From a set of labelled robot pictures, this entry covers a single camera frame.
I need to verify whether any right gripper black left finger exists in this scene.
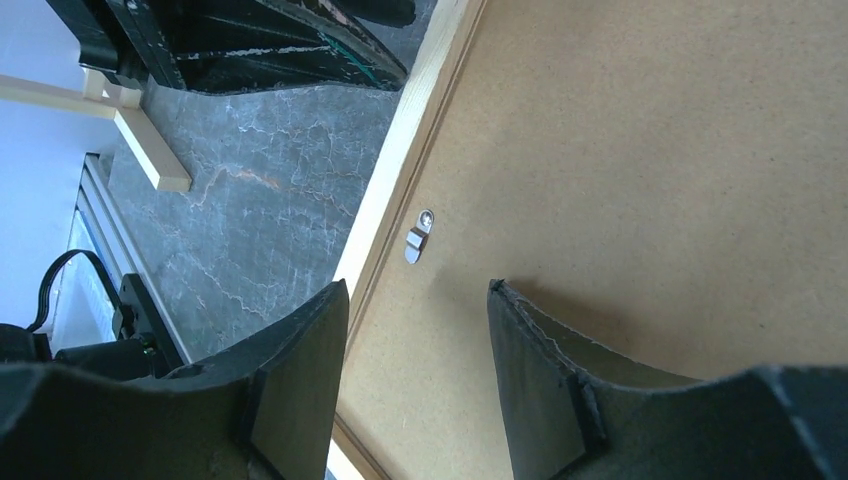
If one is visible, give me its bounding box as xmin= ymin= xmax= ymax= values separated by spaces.
xmin=1 ymin=281 xmax=349 ymax=479

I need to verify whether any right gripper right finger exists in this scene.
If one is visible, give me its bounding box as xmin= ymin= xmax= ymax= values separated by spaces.
xmin=487 ymin=280 xmax=847 ymax=479

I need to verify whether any brown hardboard backing board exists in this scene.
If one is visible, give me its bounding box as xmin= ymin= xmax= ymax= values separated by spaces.
xmin=334 ymin=0 xmax=848 ymax=480

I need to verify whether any light wooden picture frame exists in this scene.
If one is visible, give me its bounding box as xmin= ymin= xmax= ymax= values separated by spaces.
xmin=327 ymin=1 xmax=485 ymax=479

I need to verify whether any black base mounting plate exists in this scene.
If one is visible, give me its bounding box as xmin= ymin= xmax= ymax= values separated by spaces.
xmin=49 ymin=0 xmax=416 ymax=96

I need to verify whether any large wooden rack frame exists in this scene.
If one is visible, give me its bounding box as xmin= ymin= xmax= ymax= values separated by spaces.
xmin=1 ymin=69 xmax=192 ymax=193

